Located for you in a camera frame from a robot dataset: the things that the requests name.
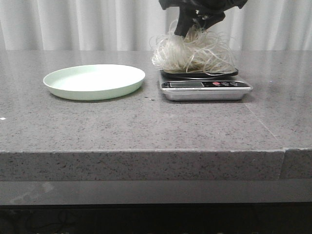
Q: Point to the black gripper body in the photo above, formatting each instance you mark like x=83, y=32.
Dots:
x=203, y=5

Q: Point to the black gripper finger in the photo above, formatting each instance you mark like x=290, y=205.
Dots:
x=208, y=19
x=185, y=21

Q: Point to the white vermicelli noodle bundle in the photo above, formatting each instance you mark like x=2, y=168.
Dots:
x=200, y=51

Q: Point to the black silver kitchen scale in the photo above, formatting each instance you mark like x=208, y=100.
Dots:
x=199, y=86

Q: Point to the light green round plate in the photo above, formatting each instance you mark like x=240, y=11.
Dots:
x=94, y=82

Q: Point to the white pleated curtain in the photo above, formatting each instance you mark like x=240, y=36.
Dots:
x=132, y=24

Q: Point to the dark glass cabinet front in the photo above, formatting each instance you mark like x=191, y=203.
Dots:
x=156, y=207

